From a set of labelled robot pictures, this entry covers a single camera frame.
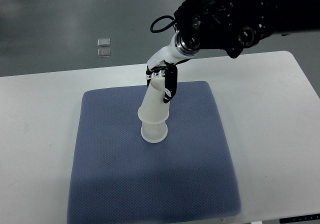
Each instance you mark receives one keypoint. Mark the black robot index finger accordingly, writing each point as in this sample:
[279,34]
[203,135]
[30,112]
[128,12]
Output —
[149,75]

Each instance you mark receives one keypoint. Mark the white paper cup on mat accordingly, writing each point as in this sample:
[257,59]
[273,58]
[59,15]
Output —
[154,133]

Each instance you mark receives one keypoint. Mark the black table edge strip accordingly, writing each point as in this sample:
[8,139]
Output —
[296,219]

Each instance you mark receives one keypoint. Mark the upper metal floor plate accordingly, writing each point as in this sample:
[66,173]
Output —
[103,42]

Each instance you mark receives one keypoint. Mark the white paper cup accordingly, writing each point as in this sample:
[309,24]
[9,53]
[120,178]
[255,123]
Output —
[153,110]
[154,133]

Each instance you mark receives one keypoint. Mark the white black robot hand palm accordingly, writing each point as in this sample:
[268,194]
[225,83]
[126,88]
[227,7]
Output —
[174,53]

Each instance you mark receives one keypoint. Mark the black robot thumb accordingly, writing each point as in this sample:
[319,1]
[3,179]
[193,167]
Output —
[170,82]

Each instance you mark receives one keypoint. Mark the blue textured fabric mat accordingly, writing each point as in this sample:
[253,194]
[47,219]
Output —
[119,178]

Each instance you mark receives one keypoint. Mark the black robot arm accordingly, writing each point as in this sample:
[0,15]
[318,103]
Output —
[229,25]

